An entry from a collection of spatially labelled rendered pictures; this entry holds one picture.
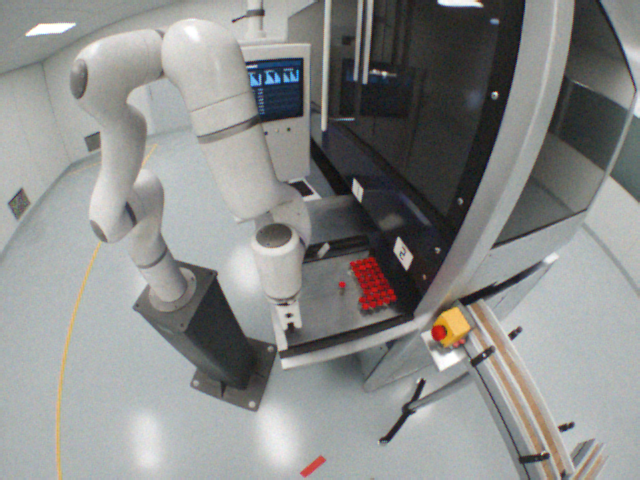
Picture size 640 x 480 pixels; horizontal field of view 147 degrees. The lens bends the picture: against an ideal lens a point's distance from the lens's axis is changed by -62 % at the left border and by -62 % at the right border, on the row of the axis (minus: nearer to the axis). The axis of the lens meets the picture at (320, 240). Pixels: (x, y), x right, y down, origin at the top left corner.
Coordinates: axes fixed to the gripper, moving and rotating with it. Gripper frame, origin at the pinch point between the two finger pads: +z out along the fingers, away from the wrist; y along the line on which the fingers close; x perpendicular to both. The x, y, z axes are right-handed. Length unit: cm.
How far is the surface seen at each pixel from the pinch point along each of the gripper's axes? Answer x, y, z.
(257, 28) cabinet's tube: -7, 94, -72
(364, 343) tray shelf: -18.5, -9.7, 4.6
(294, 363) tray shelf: 1.3, -9.9, 4.5
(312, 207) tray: -21, 53, 4
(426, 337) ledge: -36.6, -14.7, 4.8
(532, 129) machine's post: -36, -13, -55
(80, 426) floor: 168, -15, 91
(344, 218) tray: -32, 42, 4
